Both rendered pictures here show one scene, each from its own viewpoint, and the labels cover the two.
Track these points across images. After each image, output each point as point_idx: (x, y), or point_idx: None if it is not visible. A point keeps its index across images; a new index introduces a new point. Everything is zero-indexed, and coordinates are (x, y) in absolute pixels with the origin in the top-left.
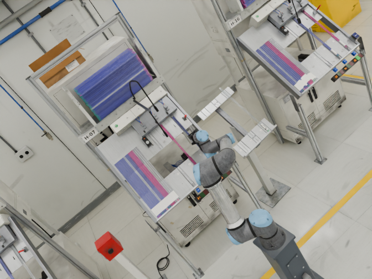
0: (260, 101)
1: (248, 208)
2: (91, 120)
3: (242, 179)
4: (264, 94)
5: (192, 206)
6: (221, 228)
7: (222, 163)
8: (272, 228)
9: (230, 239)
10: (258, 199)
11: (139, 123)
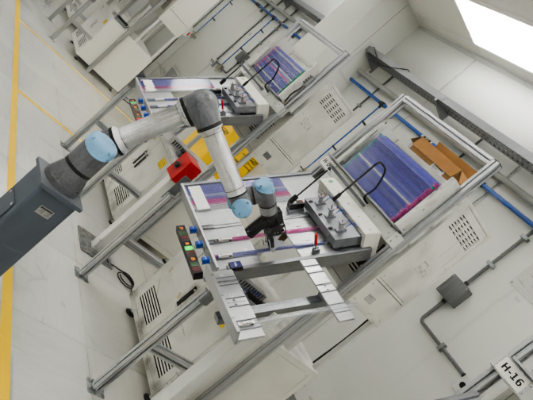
0: None
1: (120, 390)
2: (343, 154)
3: (174, 316)
4: None
5: (178, 299)
6: (118, 346)
7: (200, 92)
8: (77, 148)
9: (93, 329)
10: None
11: (325, 201)
